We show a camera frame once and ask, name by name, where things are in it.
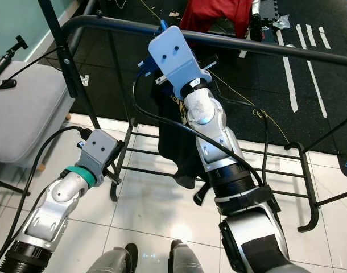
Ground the black clothes rack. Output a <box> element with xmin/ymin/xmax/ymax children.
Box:
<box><xmin>37</xmin><ymin>0</ymin><xmax>347</xmax><ymax>234</ymax></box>

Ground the crumpled plastic wrapper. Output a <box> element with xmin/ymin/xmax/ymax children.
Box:
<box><xmin>272</xmin><ymin>14</ymin><xmax>292</xmax><ymax>30</ymax></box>

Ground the grey cushioned ottoman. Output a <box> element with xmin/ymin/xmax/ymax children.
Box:
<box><xmin>0</xmin><ymin>60</ymin><xmax>75</xmax><ymax>166</ymax></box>

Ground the black tripod stick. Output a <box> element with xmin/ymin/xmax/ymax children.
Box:
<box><xmin>0</xmin><ymin>34</ymin><xmax>29</xmax><ymax>80</ymax></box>

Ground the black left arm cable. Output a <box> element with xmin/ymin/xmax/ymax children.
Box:
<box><xmin>0</xmin><ymin>125</ymin><xmax>92</xmax><ymax>269</ymax></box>

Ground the short white floor tape strip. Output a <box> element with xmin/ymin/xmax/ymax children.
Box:
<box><xmin>317</xmin><ymin>25</ymin><xmax>332</xmax><ymax>49</ymax></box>
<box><xmin>307</xmin><ymin>24</ymin><xmax>320</xmax><ymax>48</ymax></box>

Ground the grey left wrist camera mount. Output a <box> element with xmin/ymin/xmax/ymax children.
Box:
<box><xmin>82</xmin><ymin>129</ymin><xmax>122</xmax><ymax>185</ymax></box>

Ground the red garment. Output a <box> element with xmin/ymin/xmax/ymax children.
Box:
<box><xmin>179</xmin><ymin>0</ymin><xmax>254</xmax><ymax>38</ymax></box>

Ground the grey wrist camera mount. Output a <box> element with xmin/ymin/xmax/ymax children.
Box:
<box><xmin>82</xmin><ymin>129</ymin><xmax>122</xmax><ymax>185</ymax></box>
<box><xmin>148</xmin><ymin>26</ymin><xmax>205</xmax><ymax>100</ymax></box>

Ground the black garment gold print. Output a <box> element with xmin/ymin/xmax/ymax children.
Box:
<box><xmin>146</xmin><ymin>80</ymin><xmax>220</xmax><ymax>206</ymax></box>

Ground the small black device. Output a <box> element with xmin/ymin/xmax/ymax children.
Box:
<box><xmin>0</xmin><ymin>78</ymin><xmax>18</xmax><ymax>90</ymax></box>

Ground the yellow cord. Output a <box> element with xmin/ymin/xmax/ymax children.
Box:
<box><xmin>208</xmin><ymin>68</ymin><xmax>292</xmax><ymax>144</ymax></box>

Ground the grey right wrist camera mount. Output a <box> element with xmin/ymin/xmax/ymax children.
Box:
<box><xmin>148</xmin><ymin>26</ymin><xmax>205</xmax><ymax>100</ymax></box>

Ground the long white floor tape strip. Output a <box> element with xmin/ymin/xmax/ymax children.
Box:
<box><xmin>275</xmin><ymin>27</ymin><xmax>300</xmax><ymax>113</ymax></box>
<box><xmin>297</xmin><ymin>24</ymin><xmax>329</xmax><ymax>119</ymax></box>

